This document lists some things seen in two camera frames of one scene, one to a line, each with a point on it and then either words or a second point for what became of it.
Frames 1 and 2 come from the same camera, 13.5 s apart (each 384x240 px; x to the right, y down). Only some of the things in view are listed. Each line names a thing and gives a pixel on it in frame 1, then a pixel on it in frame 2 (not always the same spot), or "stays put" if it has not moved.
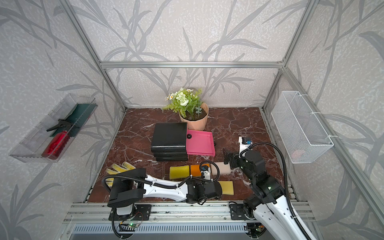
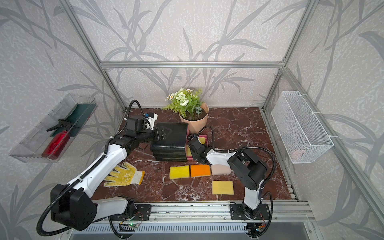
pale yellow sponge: x=227 y=187 stays put
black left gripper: x=221 y=187 → x=162 y=136
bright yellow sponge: x=179 y=172 stays put
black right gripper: x=227 y=157 → x=204 y=147
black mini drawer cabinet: x=169 y=142 stays put
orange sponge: x=195 y=169 stays put
